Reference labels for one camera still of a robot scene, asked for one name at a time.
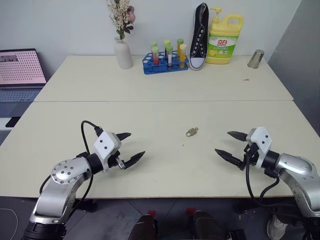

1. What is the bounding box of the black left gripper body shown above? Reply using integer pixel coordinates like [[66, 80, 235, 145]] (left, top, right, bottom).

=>
[[108, 133, 126, 170]]

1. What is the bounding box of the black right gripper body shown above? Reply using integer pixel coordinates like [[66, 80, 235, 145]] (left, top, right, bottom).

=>
[[241, 141, 260, 171]]

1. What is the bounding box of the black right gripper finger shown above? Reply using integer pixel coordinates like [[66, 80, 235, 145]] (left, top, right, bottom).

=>
[[226, 130, 249, 144], [214, 148, 245, 172]]

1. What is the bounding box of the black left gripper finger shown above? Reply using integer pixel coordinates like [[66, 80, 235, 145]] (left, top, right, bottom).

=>
[[123, 150, 146, 170], [116, 132, 132, 142]]

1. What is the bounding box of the dark rounded shape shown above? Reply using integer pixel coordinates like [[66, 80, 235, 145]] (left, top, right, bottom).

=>
[[128, 214, 159, 240], [191, 210, 227, 240]]

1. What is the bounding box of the white sneaker of person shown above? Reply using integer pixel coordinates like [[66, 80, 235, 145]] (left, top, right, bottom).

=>
[[265, 214, 289, 240]]

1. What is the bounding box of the blue test tube rack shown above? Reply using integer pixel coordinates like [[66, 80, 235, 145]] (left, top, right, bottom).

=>
[[142, 50, 189, 75]]

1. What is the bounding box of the steel metal cup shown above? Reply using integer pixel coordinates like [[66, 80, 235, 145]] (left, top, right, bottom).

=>
[[247, 49, 266, 69]]

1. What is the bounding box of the white ceramic vase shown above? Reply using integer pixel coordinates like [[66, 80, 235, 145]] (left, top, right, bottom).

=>
[[114, 36, 134, 70]]

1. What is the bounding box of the test tube with red liquid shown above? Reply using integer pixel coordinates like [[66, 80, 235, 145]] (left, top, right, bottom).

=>
[[151, 46, 161, 66]]

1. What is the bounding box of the test tube with dark liquid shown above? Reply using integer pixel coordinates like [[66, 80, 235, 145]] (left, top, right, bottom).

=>
[[165, 45, 174, 70]]

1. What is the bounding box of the yellow dish soap bottle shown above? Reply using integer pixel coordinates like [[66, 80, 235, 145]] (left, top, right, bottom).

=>
[[205, 6, 244, 65]]

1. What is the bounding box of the yellow-capped orange liquid tube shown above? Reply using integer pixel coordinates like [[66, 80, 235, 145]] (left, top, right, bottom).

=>
[[178, 43, 188, 70]]

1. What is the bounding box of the green-capped orange liquid tube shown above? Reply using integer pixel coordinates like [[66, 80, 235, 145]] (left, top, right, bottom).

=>
[[176, 38, 185, 57]]

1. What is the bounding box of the black canvas sneaker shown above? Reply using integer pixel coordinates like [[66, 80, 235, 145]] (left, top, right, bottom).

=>
[[188, 2, 210, 71]]

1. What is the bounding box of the dried flower bouquet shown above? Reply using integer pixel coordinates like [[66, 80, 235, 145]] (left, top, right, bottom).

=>
[[105, 0, 137, 41]]

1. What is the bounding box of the laptop with pink screen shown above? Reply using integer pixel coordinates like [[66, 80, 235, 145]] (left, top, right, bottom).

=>
[[0, 48, 48, 129]]

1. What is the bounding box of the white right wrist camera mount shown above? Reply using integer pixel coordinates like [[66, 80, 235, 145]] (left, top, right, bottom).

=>
[[246, 126, 273, 169]]

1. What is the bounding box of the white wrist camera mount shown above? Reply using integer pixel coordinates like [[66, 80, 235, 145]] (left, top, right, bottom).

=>
[[92, 130, 123, 173], [246, 126, 273, 169]]

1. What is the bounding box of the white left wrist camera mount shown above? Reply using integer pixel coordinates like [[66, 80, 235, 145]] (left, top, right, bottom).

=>
[[92, 130, 123, 173]]

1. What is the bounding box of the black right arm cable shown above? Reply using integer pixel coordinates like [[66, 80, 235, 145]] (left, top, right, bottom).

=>
[[245, 153, 305, 209]]

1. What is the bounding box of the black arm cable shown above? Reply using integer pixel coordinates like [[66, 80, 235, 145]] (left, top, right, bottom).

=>
[[39, 120, 104, 221], [245, 153, 305, 209]]

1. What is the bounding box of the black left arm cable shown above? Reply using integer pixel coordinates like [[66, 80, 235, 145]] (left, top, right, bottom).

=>
[[39, 120, 104, 221]]

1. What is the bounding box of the black table bracket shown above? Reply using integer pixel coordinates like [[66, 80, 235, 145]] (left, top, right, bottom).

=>
[[73, 198, 99, 214], [232, 199, 264, 215]]

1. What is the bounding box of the white floor cable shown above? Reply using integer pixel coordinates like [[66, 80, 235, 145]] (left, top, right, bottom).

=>
[[0, 207, 19, 240]]

